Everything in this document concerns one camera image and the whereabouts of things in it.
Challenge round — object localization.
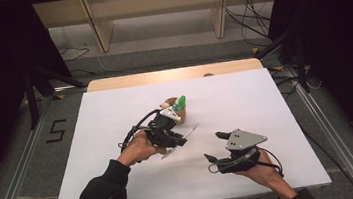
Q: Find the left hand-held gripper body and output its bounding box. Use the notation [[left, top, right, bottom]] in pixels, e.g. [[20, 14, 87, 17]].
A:
[[140, 105, 190, 151]]

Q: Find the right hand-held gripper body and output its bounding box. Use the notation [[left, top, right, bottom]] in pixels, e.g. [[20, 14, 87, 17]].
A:
[[213, 125, 272, 175]]

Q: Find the wooden pen holder cup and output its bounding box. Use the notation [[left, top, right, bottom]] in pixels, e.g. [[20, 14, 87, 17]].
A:
[[163, 94, 189, 127]]

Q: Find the clear pen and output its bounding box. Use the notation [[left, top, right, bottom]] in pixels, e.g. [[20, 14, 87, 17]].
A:
[[157, 122, 203, 161]]

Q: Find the green and white marker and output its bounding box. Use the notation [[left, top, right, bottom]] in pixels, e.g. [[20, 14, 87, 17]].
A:
[[171, 94, 189, 113]]

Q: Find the person's left hand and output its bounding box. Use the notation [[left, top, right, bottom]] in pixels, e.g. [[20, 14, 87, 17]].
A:
[[113, 126, 170, 170]]

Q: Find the person's right hand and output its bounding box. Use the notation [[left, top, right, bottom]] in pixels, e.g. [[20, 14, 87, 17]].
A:
[[233, 147, 290, 199]]

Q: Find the wooden table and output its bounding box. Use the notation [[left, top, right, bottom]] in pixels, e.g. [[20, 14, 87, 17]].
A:
[[84, 56, 265, 94]]

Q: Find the black metal stand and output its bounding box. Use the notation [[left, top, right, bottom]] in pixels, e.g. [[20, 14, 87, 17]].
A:
[[21, 61, 91, 130], [251, 24, 313, 99]]

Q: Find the beige wooden desk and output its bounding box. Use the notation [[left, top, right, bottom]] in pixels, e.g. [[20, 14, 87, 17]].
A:
[[32, 0, 289, 61]]

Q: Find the left hand-held gripper cable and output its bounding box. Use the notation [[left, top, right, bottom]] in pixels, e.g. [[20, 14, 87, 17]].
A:
[[114, 107, 168, 154]]

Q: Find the hand-held gripper cable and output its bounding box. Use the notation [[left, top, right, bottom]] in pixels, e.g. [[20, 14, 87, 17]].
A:
[[205, 145, 286, 187], [114, 107, 168, 154]]

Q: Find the right hand-held gripper cable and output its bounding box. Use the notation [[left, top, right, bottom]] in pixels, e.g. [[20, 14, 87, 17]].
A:
[[205, 145, 286, 187]]

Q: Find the metal floor rail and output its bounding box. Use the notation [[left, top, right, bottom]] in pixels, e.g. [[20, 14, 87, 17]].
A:
[[0, 96, 66, 199], [285, 58, 353, 199]]

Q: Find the thin black floor cable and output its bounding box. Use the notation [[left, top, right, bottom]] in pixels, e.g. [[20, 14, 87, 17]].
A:
[[57, 44, 92, 64]]

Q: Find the bundle of black cables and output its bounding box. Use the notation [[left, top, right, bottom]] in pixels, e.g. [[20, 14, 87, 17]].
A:
[[223, 0, 277, 51]]

